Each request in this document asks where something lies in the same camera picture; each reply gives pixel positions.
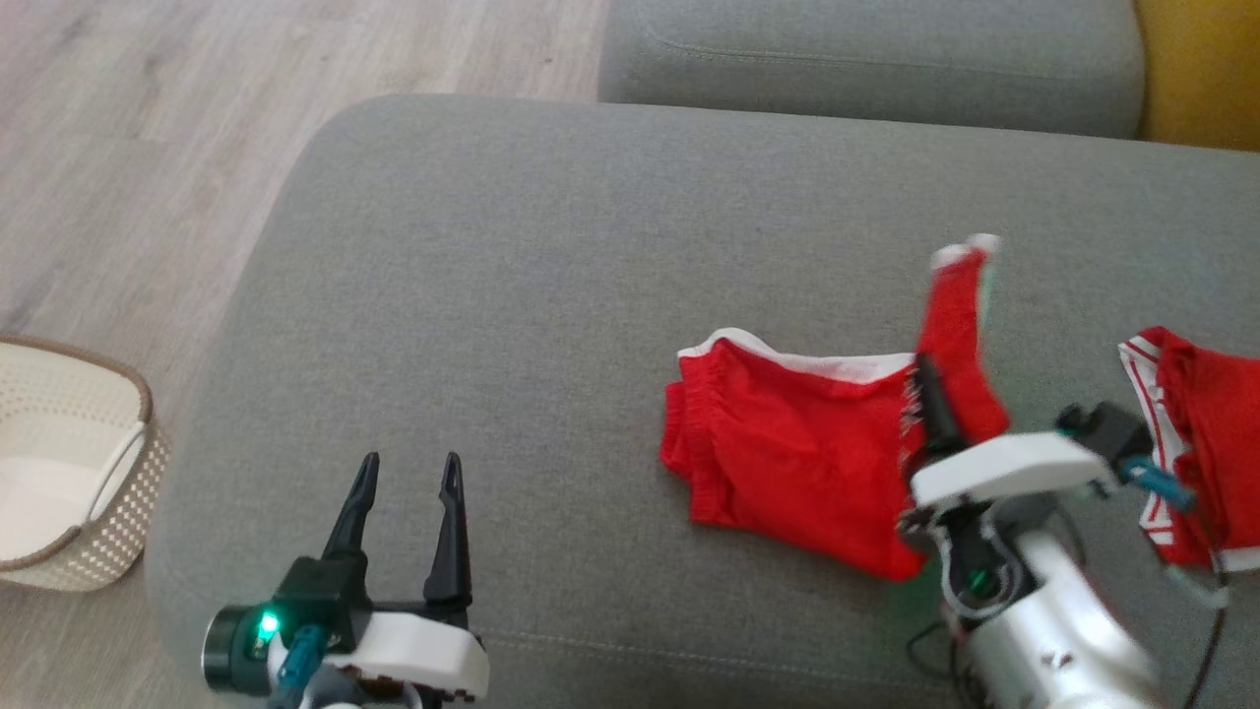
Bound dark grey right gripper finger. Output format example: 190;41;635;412
913;354;966;456

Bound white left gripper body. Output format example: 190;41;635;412
345;601;490;702

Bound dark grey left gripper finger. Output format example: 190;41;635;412
423;453;473;616
322;453;380;582

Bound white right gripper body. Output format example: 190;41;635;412
911;430;1118;513

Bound red shorts with white stripe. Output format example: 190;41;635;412
660;233;1013;582

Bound red Bulls basketball jersey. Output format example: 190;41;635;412
1119;325;1260;574

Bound grey sofa seat cushion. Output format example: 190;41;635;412
146;94;1260;709

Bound beige woven laundry basket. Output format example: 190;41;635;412
0;333;170;592

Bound grey sofa back cushion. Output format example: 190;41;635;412
598;0;1148;139

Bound yellow sofa cushion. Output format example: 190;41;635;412
1132;0;1260;154

